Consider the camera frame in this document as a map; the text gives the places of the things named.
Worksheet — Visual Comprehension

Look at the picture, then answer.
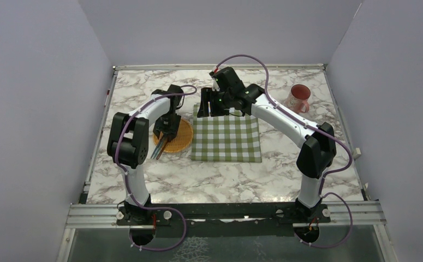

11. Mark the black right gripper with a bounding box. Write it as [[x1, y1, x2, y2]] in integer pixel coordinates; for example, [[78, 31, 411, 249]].
[[197, 87, 233, 118]]

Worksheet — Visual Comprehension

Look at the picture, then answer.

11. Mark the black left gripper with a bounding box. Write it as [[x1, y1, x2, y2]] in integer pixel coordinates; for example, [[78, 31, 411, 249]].
[[154, 111, 181, 140]]

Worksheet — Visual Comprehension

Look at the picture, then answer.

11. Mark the orange woven plate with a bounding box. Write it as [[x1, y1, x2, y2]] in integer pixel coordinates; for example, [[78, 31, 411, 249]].
[[163, 119, 194, 153]]

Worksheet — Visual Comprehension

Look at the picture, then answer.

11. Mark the brown handled utensil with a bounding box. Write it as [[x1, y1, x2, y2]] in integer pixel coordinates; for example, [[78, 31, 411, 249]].
[[156, 140, 168, 160]]

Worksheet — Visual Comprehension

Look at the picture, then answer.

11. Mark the blue handled utensil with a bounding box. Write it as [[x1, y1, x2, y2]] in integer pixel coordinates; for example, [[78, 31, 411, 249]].
[[151, 139, 163, 159]]

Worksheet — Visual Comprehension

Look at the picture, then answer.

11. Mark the green white checkered cloth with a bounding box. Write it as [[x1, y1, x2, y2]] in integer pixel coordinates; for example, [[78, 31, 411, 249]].
[[190, 104, 262, 163]]

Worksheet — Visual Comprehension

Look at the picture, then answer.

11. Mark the pink ceramic mug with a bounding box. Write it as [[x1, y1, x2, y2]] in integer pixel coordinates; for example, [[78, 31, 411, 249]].
[[284, 84, 311, 114]]

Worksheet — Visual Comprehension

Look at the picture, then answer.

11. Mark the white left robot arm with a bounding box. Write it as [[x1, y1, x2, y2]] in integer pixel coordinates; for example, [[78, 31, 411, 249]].
[[107, 85, 184, 224]]

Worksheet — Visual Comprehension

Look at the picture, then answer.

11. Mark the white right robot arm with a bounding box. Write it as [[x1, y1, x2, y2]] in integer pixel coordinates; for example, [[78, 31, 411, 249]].
[[197, 67, 337, 222]]

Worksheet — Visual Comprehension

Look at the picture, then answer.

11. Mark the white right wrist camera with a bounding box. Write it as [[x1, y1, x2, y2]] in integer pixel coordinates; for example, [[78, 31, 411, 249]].
[[212, 79, 220, 92]]

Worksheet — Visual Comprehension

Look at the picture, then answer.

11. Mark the aluminium mounting rail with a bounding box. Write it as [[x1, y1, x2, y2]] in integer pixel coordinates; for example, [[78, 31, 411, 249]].
[[65, 201, 387, 229]]

